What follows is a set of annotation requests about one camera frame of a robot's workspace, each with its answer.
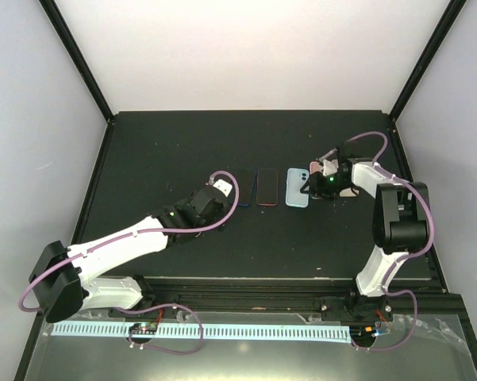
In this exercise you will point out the black frame post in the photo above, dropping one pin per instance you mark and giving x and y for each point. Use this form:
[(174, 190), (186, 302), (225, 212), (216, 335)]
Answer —
[(437, 37), (64, 33)]

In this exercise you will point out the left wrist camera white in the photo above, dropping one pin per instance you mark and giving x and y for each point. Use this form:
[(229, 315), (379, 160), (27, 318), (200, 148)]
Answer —
[(223, 186)]

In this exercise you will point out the left black frame post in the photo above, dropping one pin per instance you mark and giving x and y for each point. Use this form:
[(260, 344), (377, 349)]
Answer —
[(64, 33)]

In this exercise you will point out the small circuit board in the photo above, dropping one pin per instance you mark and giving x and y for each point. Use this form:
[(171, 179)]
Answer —
[(143, 328)]

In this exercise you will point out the blue phone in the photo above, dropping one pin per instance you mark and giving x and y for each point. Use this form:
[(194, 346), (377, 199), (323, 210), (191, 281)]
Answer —
[(246, 181)]

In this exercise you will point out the right black frame post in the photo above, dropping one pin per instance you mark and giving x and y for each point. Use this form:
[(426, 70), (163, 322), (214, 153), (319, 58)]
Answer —
[(437, 37)]

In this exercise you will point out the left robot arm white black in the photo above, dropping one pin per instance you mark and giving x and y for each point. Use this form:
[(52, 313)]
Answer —
[(119, 254)]

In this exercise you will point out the white slotted cable duct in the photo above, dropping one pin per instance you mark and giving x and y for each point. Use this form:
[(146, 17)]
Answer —
[(193, 331)]

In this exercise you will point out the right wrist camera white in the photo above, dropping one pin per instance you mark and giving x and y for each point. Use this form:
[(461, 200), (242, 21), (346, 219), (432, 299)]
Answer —
[(327, 167)]

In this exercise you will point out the beige phone case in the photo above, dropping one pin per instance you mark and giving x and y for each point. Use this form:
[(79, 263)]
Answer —
[(349, 193)]

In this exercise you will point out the blue phone case with phone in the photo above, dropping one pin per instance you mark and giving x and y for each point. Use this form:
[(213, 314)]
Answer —
[(296, 179)]

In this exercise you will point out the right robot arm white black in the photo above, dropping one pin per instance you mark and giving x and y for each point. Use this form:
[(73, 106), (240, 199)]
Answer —
[(402, 223)]

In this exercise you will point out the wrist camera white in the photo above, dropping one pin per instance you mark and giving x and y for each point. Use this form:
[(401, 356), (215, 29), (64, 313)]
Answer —
[(223, 186), (327, 167)]

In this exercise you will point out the pink phone case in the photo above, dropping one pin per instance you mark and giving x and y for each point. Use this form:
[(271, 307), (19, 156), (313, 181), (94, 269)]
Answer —
[(315, 168)]

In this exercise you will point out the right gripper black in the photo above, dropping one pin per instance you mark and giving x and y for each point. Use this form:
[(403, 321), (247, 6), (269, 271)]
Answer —
[(316, 186)]

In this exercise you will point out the black aluminium rail base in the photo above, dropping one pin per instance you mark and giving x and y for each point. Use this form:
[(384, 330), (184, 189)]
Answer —
[(333, 300)]

